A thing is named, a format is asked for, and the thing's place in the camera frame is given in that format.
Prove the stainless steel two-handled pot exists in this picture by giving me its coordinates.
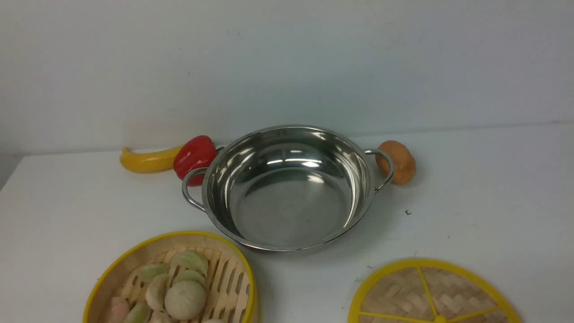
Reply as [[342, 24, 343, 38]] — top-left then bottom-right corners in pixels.
[[181, 125, 395, 252]]

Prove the green dumpling upper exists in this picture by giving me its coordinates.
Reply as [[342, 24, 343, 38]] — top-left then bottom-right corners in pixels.
[[170, 251, 209, 278]]

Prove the green dumpling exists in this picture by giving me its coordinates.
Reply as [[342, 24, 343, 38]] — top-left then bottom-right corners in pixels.
[[170, 251, 209, 278], [136, 262, 170, 284]]

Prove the pale folded dumpling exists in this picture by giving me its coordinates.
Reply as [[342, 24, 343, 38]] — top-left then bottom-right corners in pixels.
[[145, 273, 170, 311]]

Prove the pink dumpling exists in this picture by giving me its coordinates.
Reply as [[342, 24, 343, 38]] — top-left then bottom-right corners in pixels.
[[106, 297, 130, 323]]

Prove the yellow-rimmed woven bamboo lid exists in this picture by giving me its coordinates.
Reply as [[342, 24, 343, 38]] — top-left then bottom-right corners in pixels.
[[347, 258, 522, 323]]

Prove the green dumpling left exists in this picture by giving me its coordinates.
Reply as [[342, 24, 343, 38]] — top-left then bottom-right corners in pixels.
[[136, 262, 170, 284]]

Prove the brown toy potato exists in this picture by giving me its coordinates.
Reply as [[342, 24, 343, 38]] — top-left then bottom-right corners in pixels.
[[378, 140, 417, 186]]

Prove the yellow toy banana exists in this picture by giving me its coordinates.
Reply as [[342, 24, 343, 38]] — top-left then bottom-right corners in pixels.
[[119, 145, 183, 174]]

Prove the yellow-rimmed bamboo steamer basket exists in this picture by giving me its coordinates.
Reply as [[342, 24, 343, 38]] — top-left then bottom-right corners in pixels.
[[83, 231, 258, 323]]

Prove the round white steamed bun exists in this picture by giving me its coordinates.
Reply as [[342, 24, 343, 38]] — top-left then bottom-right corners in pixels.
[[165, 280, 207, 321]]

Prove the red toy bell pepper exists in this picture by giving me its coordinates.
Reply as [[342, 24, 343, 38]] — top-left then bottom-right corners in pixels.
[[173, 135, 218, 180]]

